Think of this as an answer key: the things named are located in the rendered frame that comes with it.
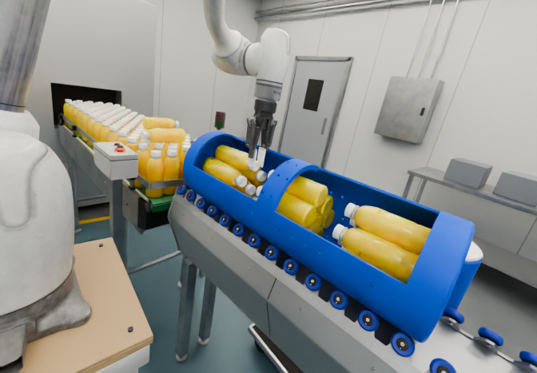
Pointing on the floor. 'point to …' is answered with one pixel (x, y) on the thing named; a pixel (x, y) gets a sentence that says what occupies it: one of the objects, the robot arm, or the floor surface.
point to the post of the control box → (116, 213)
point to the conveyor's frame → (138, 208)
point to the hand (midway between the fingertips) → (256, 158)
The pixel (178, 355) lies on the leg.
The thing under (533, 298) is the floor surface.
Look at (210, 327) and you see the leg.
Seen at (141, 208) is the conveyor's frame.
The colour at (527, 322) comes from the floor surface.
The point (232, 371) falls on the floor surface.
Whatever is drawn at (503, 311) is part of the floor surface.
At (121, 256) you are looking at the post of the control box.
